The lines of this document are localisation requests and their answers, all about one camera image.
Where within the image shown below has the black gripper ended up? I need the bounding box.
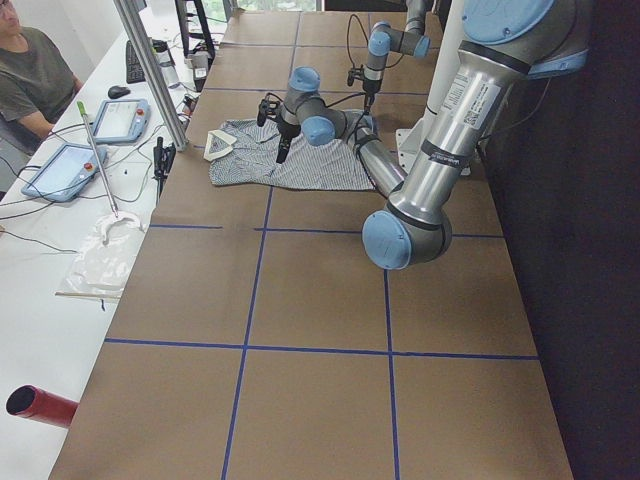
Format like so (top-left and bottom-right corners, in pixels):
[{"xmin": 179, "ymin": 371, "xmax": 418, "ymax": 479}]
[
  {"xmin": 256, "ymin": 97, "xmax": 301, "ymax": 164},
  {"xmin": 347, "ymin": 65, "xmax": 381, "ymax": 114}
]

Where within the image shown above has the navy white striped polo shirt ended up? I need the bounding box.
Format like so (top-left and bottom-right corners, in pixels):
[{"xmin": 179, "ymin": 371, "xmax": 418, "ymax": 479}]
[{"xmin": 203, "ymin": 119, "xmax": 373, "ymax": 191}]

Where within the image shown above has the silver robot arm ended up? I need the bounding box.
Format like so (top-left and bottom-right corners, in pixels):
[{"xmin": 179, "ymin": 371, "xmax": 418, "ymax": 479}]
[
  {"xmin": 347, "ymin": 1, "xmax": 434, "ymax": 114},
  {"xmin": 257, "ymin": 1, "xmax": 593, "ymax": 270}
]

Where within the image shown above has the black keyboard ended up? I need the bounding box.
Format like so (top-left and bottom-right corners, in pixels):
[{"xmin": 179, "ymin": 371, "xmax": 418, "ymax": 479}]
[{"xmin": 125, "ymin": 40, "xmax": 145, "ymax": 84}]

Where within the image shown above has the upper blue teach pendant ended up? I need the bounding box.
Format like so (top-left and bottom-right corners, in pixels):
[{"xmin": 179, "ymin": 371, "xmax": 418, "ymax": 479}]
[{"xmin": 91, "ymin": 99, "xmax": 150, "ymax": 145}]

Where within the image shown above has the blue teach pendant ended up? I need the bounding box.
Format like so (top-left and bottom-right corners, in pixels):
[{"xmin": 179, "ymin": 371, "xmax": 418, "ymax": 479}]
[
  {"xmin": 91, "ymin": 99, "xmax": 150, "ymax": 145},
  {"xmin": 21, "ymin": 143, "xmax": 98, "ymax": 202}
]

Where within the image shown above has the black computer mouse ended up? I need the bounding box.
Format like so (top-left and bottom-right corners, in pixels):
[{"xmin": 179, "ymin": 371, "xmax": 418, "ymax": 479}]
[{"xmin": 107, "ymin": 85, "xmax": 131, "ymax": 100}]

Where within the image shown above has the reacher grabber stick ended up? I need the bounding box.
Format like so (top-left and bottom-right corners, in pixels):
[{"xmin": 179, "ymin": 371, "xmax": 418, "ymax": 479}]
[{"xmin": 76, "ymin": 101, "xmax": 144, "ymax": 245}]

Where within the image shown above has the brown paper table cover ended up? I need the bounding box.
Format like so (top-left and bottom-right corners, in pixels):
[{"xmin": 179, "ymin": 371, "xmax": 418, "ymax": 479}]
[{"xmin": 51, "ymin": 12, "xmax": 571, "ymax": 479}]

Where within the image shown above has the lower blue teach pendant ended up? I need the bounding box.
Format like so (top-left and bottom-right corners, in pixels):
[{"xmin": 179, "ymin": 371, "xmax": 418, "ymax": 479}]
[{"xmin": 21, "ymin": 143, "xmax": 98, "ymax": 202}]

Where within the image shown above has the clear plastic bag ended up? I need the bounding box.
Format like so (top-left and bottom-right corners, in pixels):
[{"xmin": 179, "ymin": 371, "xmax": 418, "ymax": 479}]
[{"xmin": 56, "ymin": 229, "xmax": 142, "ymax": 301}]

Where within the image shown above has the seated person grey shirt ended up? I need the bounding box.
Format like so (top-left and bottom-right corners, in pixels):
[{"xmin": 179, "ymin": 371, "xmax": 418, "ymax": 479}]
[{"xmin": 1, "ymin": 1, "xmax": 82, "ymax": 154}]

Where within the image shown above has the red cylinder bottle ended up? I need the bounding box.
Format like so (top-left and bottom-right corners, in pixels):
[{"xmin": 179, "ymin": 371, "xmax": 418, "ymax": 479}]
[{"xmin": 6, "ymin": 385, "xmax": 78, "ymax": 428}]

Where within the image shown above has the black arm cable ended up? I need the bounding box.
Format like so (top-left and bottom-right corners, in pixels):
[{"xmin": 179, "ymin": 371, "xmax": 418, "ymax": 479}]
[
  {"xmin": 344, "ymin": 12, "xmax": 416, "ymax": 91},
  {"xmin": 263, "ymin": 90, "xmax": 381, "ymax": 151}
]

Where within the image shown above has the aluminium frame post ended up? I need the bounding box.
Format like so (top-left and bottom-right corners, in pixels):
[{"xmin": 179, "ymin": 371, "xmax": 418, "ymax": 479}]
[{"xmin": 114, "ymin": 0, "xmax": 188, "ymax": 152}]

